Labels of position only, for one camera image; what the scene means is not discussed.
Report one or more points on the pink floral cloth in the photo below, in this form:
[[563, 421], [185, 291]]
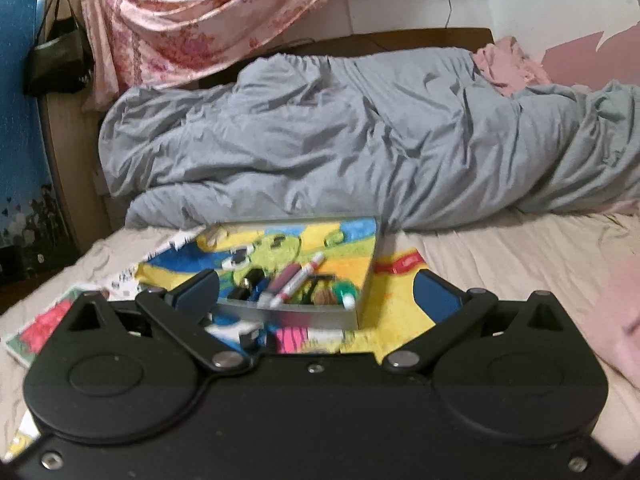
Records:
[[150, 35]]

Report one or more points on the grey duvet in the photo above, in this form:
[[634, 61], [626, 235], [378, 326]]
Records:
[[350, 135]]

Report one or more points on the pink crumpled cloth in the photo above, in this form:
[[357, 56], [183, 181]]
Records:
[[505, 65]]

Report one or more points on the small brown wooden piece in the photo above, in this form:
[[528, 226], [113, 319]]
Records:
[[326, 298]]

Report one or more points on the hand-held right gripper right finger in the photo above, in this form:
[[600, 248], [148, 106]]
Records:
[[435, 297]]

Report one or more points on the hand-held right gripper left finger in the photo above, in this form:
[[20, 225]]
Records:
[[197, 290]]

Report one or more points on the red haired character drawing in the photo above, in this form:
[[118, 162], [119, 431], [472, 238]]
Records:
[[45, 330]]

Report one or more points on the pink fluffy blanket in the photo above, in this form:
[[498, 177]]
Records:
[[615, 320]]

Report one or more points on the white flower doodle paper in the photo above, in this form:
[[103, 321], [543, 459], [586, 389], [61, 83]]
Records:
[[125, 275]]

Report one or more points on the blue printed panel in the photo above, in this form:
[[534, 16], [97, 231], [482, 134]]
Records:
[[25, 135]]

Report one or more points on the white marker pen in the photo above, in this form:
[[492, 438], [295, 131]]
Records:
[[325, 334]]

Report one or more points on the brown wooden headboard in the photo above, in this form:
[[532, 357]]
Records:
[[400, 37]]

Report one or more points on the beige bed sheet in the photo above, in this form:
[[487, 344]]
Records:
[[500, 260]]

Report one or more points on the light wooden bed frame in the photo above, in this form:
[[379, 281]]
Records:
[[70, 160]]

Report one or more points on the yellow crayon drawing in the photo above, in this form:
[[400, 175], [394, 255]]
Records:
[[395, 285]]

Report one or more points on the green white marker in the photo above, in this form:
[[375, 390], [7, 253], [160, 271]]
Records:
[[345, 291]]

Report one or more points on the purple marker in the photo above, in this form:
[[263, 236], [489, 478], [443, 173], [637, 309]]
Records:
[[285, 277]]

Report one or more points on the red marker pen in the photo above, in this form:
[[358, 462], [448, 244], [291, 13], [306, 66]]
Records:
[[301, 280]]

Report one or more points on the black hanging bag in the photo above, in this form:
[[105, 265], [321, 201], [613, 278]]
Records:
[[57, 67]]

